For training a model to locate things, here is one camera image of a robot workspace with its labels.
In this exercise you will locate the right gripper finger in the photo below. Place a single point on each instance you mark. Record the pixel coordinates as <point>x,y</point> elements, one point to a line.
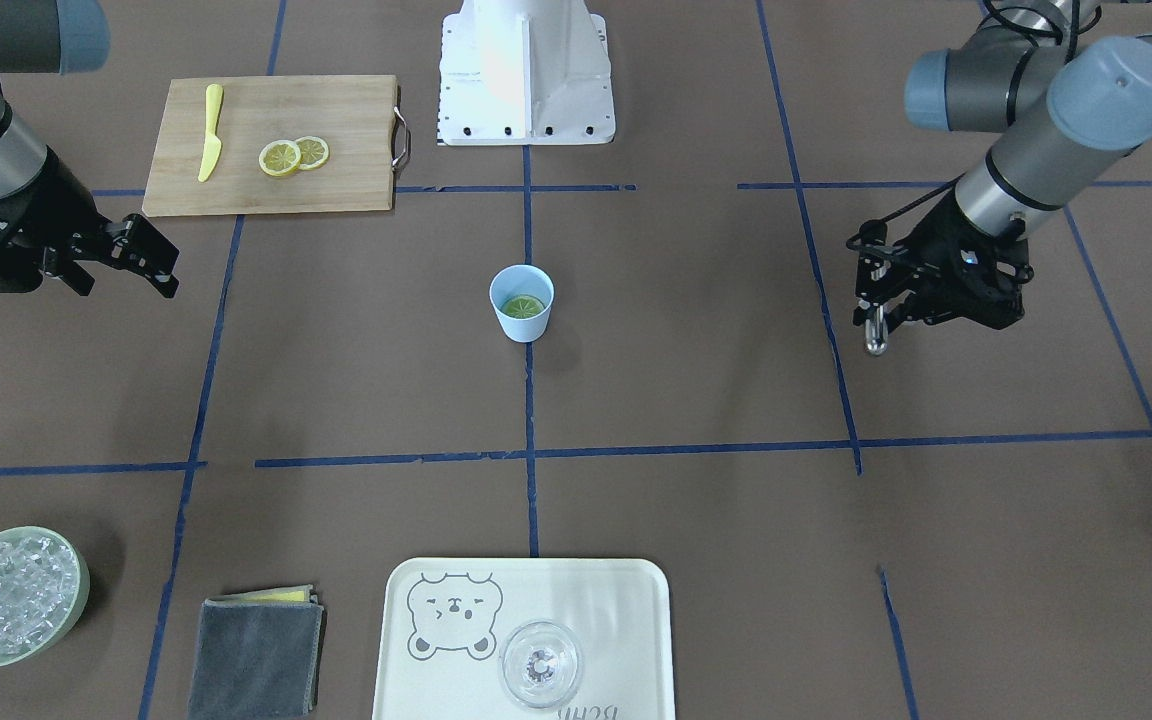
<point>74,276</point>
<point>137,246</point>

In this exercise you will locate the cream bear serving tray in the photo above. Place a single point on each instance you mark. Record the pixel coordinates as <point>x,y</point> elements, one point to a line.
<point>446,622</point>

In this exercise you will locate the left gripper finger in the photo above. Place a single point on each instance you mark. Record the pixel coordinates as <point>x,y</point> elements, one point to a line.
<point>867,297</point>

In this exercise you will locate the light blue paper cup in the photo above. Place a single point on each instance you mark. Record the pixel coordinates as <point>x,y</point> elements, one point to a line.
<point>522,278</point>

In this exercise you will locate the grey folded cloth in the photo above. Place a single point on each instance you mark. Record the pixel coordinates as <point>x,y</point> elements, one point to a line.
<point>257,655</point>

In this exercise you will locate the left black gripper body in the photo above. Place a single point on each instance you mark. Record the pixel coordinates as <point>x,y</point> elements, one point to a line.
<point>939,238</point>

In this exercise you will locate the green bowl of ice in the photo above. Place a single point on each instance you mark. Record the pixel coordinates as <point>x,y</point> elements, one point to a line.
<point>44,587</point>

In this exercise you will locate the yellow plastic knife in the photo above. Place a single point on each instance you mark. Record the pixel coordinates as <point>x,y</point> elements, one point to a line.
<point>211,151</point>

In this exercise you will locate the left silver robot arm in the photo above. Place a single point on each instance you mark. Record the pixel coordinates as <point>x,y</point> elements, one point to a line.
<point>1063,111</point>

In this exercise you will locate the wooden cutting board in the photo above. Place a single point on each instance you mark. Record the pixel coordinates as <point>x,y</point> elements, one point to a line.
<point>357,115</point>

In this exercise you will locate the steel muddler black tip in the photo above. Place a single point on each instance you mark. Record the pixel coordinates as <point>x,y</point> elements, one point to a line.
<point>873,321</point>

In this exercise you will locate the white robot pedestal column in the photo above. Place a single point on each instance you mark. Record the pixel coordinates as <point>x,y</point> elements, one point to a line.
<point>525,73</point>

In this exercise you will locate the yellow lemon slice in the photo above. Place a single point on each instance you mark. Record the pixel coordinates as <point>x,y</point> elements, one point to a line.
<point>523,306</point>
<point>314,152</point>
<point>279,158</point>

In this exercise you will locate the clear wine glass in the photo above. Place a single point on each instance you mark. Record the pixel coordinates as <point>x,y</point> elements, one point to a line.
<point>541,665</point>

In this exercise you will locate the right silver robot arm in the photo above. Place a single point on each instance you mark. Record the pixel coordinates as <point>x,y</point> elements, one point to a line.
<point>52,37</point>

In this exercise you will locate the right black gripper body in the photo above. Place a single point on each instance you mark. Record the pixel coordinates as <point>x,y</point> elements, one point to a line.
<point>58,205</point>

